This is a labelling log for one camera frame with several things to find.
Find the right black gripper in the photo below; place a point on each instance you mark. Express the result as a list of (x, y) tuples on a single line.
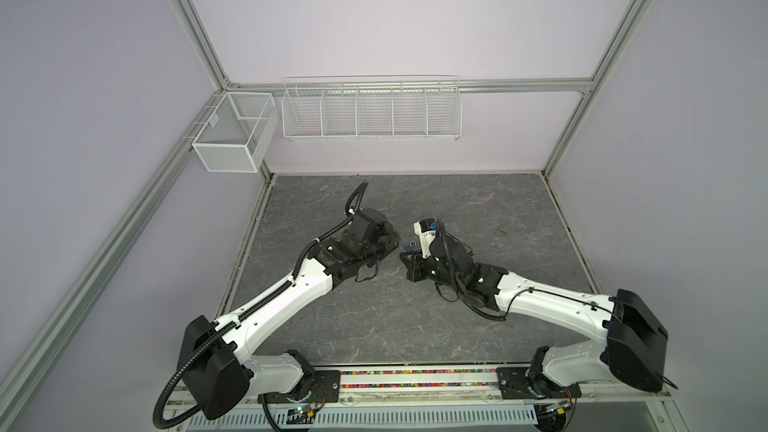
[(414, 266)]

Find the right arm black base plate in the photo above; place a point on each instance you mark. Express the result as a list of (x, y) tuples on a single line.
[(514, 383)]

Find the white wire divided basket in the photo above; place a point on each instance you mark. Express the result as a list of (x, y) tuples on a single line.
[(389, 107)]

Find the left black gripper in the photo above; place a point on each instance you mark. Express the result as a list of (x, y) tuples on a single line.
[(390, 240)]

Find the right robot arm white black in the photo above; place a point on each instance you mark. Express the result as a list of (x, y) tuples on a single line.
[(623, 339)]

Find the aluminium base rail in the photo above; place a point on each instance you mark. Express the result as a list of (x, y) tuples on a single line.
[(444, 383)]

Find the white vented cable duct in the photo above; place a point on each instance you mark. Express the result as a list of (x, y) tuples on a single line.
[(359, 417)]

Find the white mesh box basket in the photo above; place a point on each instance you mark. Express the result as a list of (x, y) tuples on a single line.
[(236, 135)]

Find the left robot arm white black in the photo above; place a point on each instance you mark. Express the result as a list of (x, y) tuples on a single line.
[(218, 365)]

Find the aluminium frame profiles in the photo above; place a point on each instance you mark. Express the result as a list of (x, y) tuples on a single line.
[(27, 376)]

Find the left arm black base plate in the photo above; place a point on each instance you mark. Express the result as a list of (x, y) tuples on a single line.
[(322, 386)]

